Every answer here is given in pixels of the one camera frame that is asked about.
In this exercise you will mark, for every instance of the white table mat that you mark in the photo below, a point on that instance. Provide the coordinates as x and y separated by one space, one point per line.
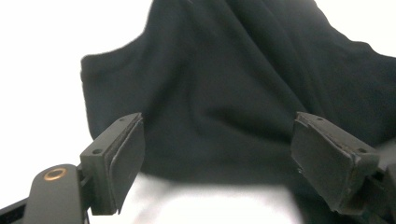
37 93

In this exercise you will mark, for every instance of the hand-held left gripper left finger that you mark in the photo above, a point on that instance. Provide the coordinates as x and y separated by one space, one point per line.
124 161

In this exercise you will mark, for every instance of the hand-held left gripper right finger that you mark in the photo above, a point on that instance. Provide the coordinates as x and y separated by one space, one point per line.
330 168

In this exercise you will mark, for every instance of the black t-shirt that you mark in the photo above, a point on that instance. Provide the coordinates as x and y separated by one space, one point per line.
218 93

